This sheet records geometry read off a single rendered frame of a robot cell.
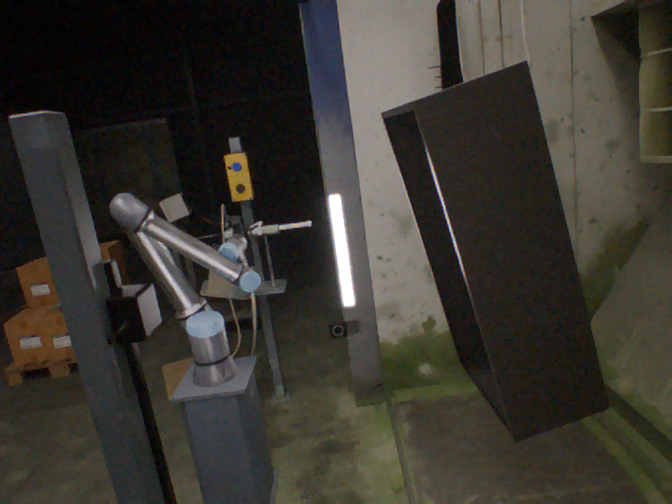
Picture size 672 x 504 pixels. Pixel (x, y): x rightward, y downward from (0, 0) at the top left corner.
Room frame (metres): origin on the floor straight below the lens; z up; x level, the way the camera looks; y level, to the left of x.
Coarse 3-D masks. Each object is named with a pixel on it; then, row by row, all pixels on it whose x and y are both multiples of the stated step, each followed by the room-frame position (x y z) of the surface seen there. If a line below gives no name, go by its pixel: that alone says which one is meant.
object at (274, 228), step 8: (272, 224) 2.60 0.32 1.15; (288, 224) 2.58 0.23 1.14; (296, 224) 2.58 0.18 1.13; (304, 224) 2.57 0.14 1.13; (224, 232) 2.58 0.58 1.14; (264, 232) 2.56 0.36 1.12; (272, 232) 2.57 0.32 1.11; (224, 240) 2.57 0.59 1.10; (248, 248) 2.57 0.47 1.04; (248, 256) 2.57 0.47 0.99
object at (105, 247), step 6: (102, 246) 4.50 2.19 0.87; (108, 246) 4.44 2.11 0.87; (114, 246) 4.56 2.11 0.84; (120, 246) 4.72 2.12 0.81; (108, 252) 4.38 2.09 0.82; (114, 252) 4.53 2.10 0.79; (120, 252) 4.68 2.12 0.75; (108, 258) 4.38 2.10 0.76; (114, 258) 4.50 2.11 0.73; (120, 258) 4.64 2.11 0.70; (120, 264) 4.61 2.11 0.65; (120, 270) 4.57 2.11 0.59; (126, 270) 4.73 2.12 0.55; (120, 276) 4.53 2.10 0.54
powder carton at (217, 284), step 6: (216, 246) 4.34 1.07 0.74; (246, 258) 4.00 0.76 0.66; (210, 276) 3.96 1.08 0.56; (216, 276) 3.97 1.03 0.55; (210, 282) 3.96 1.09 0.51; (216, 282) 3.97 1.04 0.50; (222, 282) 3.97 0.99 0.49; (228, 282) 3.98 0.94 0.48; (210, 288) 3.96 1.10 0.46; (216, 288) 3.97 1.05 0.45; (222, 288) 3.97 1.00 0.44; (222, 294) 3.97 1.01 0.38
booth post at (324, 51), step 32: (320, 0) 2.53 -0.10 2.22; (320, 32) 2.53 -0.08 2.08; (320, 64) 2.53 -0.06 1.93; (320, 96) 2.53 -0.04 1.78; (320, 128) 2.53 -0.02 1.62; (352, 160) 2.53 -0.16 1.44; (352, 192) 2.53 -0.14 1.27; (352, 224) 2.53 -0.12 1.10; (352, 256) 2.53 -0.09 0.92; (352, 352) 2.53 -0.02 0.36
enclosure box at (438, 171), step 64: (448, 128) 1.42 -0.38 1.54; (512, 128) 1.42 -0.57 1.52; (448, 192) 1.42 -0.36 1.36; (512, 192) 1.42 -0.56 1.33; (448, 256) 2.02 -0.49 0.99; (512, 256) 1.42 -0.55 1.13; (448, 320) 2.02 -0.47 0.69; (512, 320) 1.42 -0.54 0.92; (576, 320) 1.43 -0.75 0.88; (512, 384) 1.42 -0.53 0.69; (576, 384) 1.43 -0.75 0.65
